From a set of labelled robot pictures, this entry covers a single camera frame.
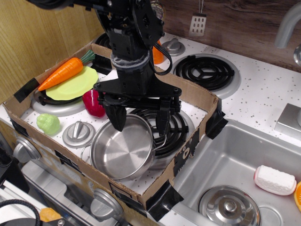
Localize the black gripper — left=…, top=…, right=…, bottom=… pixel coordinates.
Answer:
left=93, top=52, right=182, bottom=136

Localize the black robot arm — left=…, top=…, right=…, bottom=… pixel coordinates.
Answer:
left=33, top=0, right=182, bottom=136

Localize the orange toy cone carrot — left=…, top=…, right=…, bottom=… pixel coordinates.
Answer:
left=152, top=46, right=164, bottom=65

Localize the light green plate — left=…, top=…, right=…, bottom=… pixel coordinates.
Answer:
left=46, top=66, right=98, bottom=101

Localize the stainless steel pot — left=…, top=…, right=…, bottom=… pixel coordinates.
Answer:
left=89, top=114, right=156, bottom=180

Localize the front right black burner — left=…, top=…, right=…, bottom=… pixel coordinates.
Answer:
left=127, top=109, right=195, bottom=170

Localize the black burner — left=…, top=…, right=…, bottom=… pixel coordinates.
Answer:
left=93, top=33, right=111, bottom=49
left=127, top=109, right=195, bottom=170
left=172, top=54, right=241, bottom=99
left=31, top=90, right=85, bottom=117

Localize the red toy pepper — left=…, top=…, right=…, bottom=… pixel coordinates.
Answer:
left=82, top=89, right=105, bottom=118

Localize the silver front stove knob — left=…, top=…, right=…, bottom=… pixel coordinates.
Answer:
left=62, top=121, right=95, bottom=148

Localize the silver stove knob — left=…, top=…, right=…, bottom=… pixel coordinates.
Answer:
left=162, top=38, right=185, bottom=57
left=62, top=121, right=95, bottom=148

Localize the silver back stove knob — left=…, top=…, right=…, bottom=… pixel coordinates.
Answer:
left=162, top=38, right=185, bottom=57

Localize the back left black burner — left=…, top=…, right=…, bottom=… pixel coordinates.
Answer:
left=93, top=33, right=111, bottom=49

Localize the green toy lettuce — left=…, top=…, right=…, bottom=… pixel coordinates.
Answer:
left=36, top=113, right=60, bottom=135

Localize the back right black burner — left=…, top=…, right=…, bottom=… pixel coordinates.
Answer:
left=172, top=54, right=241, bottom=99

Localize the silver oven knob right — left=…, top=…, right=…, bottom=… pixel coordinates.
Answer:
left=90, top=188, right=124, bottom=221

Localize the silver oven knob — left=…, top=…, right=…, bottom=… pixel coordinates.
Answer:
left=13, top=137, right=41, bottom=163
left=90, top=188, right=124, bottom=221

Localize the front left black burner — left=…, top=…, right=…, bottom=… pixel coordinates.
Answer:
left=31, top=90, right=85, bottom=117

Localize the stainless steel sink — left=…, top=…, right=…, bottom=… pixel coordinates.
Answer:
left=160, top=120, right=301, bottom=226

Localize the hanging silver spatula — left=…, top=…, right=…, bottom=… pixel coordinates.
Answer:
left=189, top=0, right=207, bottom=38

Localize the hanging silver strainer spoon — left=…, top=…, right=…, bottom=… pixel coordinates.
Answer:
left=150, top=0, right=166, bottom=20

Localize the cardboard fence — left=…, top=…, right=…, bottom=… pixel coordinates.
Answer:
left=2, top=43, right=229, bottom=222

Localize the silver oven knob left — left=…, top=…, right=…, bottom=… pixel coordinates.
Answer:
left=13, top=137, right=41, bottom=163

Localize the silver pot lid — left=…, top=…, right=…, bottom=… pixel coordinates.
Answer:
left=198, top=185, right=261, bottom=226

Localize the yellow orange toy piece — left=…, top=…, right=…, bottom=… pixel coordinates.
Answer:
left=40, top=207, right=62, bottom=222

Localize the white pink toy bread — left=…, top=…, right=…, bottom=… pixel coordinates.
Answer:
left=253, top=165, right=297, bottom=196

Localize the orange toy fruit slice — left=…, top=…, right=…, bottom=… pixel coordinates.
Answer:
left=293, top=182, right=301, bottom=211

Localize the grey faucet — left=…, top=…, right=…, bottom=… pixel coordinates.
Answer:
left=274, top=2, right=301, bottom=48

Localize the black cable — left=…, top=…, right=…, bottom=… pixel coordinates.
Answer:
left=0, top=199, right=41, bottom=226

